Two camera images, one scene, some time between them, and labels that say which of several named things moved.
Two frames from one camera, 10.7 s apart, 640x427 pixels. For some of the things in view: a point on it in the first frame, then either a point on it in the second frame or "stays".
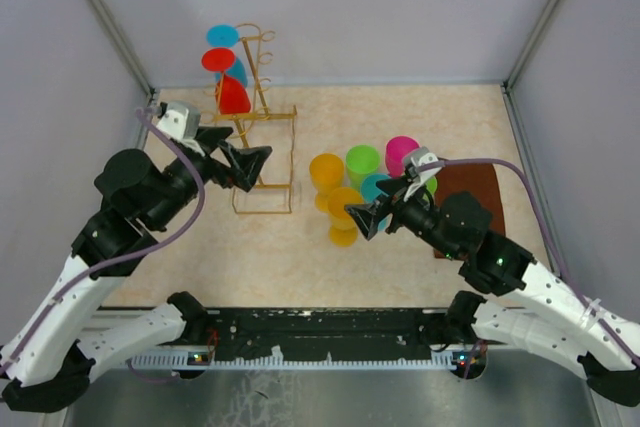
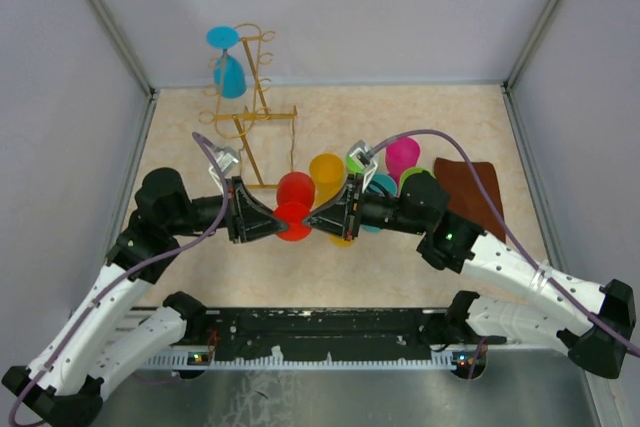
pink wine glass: (395, 150) stays
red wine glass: (236, 100) → (295, 193)
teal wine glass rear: (226, 36) stays
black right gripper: (398, 202) → (337, 215)
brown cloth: (482, 182) stays
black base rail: (323, 338) stays
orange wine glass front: (326, 172) stays
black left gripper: (246, 163) → (247, 218)
